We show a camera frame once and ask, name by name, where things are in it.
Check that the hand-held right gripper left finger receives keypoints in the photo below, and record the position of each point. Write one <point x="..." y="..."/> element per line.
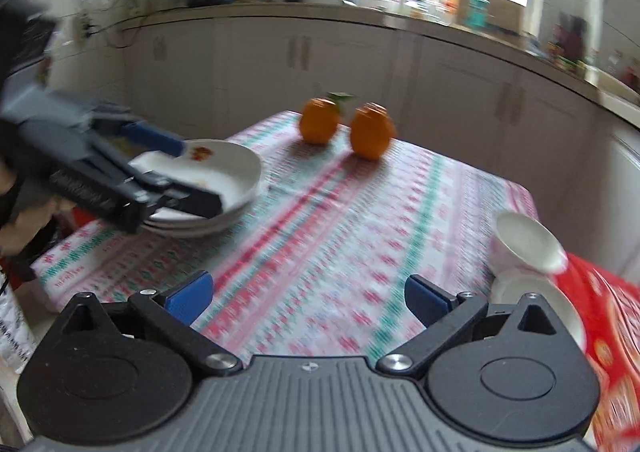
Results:
<point x="192" y="297"/>

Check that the orange with green leaf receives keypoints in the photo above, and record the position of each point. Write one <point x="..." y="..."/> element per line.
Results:
<point x="319" y="124"/>

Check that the knife block with knives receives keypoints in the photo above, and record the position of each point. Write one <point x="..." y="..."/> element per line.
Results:
<point x="572" y="39"/>

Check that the brown cardboard sheet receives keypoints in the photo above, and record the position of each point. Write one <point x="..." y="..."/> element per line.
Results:
<point x="505" y="11"/>

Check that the teal drinking bottle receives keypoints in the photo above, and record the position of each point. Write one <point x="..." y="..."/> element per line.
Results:
<point x="477" y="11"/>

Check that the white printed bag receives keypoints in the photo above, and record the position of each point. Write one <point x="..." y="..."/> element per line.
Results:
<point x="10" y="322"/>

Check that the bumpy orange without leaf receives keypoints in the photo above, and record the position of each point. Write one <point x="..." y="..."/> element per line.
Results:
<point x="371" y="131"/>

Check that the white bowl with pink pattern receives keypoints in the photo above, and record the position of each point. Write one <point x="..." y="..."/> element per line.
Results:
<point x="530" y="242"/>
<point x="510" y="289"/>

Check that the person's left forearm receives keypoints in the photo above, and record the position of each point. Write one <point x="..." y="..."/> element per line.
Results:
<point x="30" y="232"/>

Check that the patterned red green tablecloth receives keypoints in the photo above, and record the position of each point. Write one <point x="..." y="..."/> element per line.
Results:
<point x="325" y="232"/>

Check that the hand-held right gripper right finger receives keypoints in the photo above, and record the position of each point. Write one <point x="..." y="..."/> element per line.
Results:
<point x="425" y="302"/>

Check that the red printed gift box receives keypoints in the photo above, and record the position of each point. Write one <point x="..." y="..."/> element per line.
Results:
<point x="615" y="357"/>

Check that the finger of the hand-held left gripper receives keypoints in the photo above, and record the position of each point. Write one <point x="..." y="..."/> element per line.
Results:
<point x="155" y="139"/>
<point x="195" y="204"/>

